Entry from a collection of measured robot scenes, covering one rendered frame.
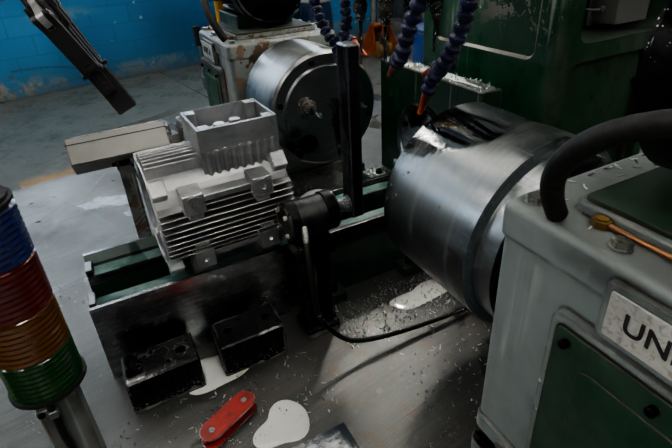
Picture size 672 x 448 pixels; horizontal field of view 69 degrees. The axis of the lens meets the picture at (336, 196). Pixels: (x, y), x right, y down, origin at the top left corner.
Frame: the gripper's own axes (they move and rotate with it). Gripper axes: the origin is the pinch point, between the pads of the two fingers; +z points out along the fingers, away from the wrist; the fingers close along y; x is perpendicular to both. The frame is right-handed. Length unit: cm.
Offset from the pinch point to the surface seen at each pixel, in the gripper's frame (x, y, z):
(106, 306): 16.8, -18.2, 20.0
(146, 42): 29, 549, 77
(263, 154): -13.2, -12.1, 17.0
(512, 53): -59, -10, 28
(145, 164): 1.0, -12.2, 8.2
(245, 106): -15.2, -3.9, 12.1
